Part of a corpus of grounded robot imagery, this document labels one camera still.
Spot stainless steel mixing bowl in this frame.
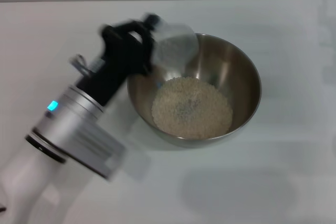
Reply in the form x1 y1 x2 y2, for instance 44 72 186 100
127 33 263 149

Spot clear plastic measuring cup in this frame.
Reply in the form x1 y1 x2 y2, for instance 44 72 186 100
151 20 200 75

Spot white rice grains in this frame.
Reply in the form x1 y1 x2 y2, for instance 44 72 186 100
151 76 234 140

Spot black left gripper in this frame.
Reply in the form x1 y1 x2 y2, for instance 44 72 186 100
76 13 163 106

